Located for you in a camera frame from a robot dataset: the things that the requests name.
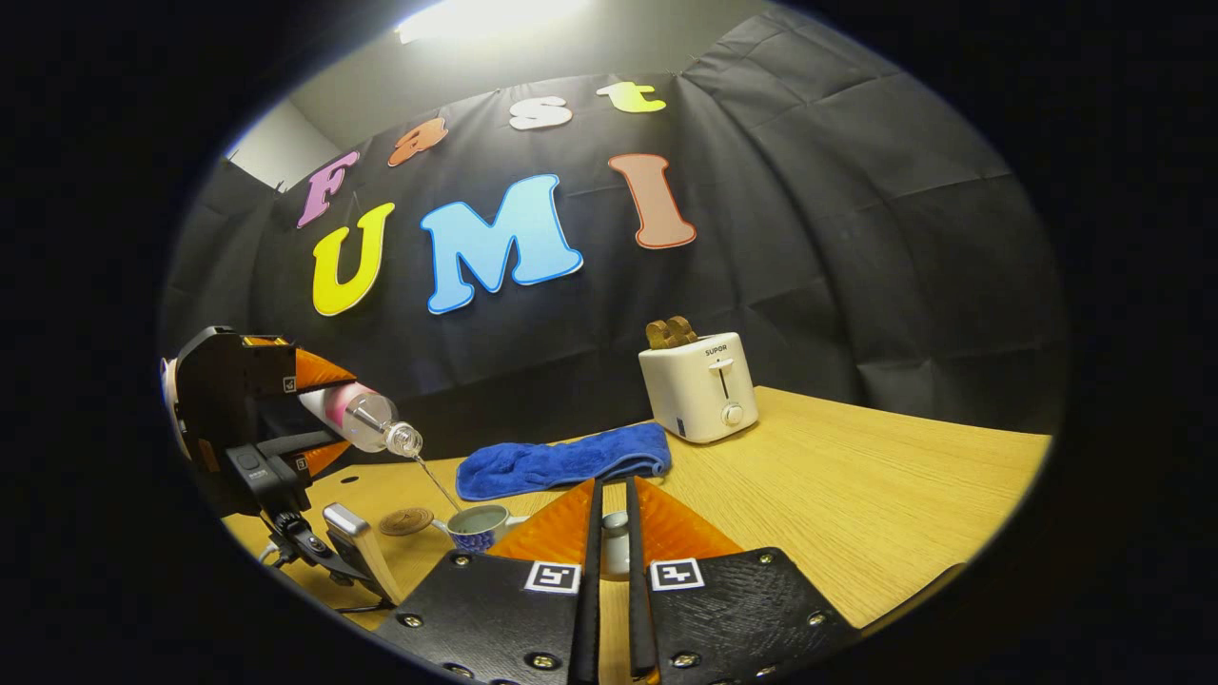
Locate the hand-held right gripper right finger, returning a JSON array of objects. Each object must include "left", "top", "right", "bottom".
[{"left": 625, "top": 476, "right": 862, "bottom": 685}]

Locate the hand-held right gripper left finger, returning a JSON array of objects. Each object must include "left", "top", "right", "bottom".
[{"left": 376, "top": 478, "right": 603, "bottom": 685}]

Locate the clear plastic water bottle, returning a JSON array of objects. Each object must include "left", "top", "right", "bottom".
[{"left": 298, "top": 382, "right": 424, "bottom": 456}]

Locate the round brown coaster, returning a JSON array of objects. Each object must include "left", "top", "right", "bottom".
[{"left": 379, "top": 507, "right": 436, "bottom": 537}]

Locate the white blue-patterned teacup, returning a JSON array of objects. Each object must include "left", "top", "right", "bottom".
[{"left": 431, "top": 503, "right": 529, "bottom": 555}]

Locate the blue towel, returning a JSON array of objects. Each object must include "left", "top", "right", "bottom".
[{"left": 455, "top": 421, "right": 673, "bottom": 502}]

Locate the white toaster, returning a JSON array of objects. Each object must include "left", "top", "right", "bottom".
[{"left": 638, "top": 331, "right": 760, "bottom": 445}]

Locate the brown bread slice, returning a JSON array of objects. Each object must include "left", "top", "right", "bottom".
[{"left": 645, "top": 316, "right": 698, "bottom": 350}]

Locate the ceiling light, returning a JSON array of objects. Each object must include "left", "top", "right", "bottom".
[{"left": 395, "top": 0, "right": 591, "bottom": 44}]

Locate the black backdrop cloth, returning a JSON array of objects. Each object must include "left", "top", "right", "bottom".
[{"left": 162, "top": 10, "right": 1067, "bottom": 448}]

